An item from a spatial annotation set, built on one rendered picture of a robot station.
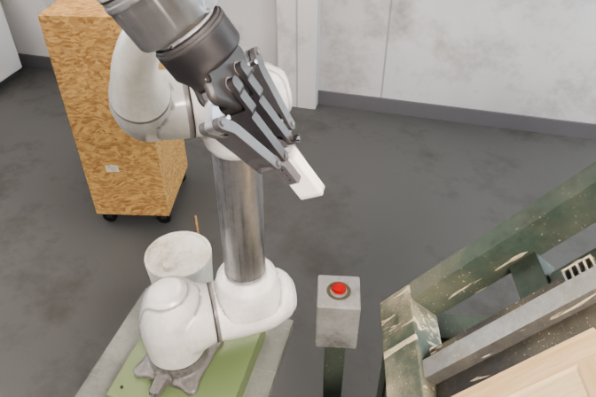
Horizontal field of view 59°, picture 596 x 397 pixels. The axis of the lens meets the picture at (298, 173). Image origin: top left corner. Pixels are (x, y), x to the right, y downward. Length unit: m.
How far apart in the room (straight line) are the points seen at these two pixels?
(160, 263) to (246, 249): 1.26
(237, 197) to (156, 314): 0.37
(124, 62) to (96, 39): 1.86
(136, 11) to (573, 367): 1.02
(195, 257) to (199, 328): 1.11
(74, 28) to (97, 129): 0.53
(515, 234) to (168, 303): 0.86
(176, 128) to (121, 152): 1.96
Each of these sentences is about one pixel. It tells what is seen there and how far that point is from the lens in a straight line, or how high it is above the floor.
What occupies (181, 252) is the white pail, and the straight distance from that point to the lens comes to 2.46.
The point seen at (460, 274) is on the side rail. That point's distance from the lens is 1.48.
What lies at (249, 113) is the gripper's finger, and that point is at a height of 1.80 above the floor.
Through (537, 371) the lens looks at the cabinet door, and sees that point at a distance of 1.24.
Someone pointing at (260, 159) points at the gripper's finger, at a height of 1.76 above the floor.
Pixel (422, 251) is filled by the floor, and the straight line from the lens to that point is 3.00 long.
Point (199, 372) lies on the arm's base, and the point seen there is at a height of 0.83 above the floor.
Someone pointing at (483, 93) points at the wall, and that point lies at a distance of 4.13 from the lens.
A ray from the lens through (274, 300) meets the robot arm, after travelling 1.33.
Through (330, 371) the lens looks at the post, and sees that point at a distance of 1.75.
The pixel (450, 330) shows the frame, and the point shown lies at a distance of 1.64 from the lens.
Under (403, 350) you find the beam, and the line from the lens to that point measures 1.46.
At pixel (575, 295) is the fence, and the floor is 1.22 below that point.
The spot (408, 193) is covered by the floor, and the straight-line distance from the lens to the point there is 3.38.
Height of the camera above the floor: 2.05
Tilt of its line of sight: 36 degrees down
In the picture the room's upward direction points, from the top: straight up
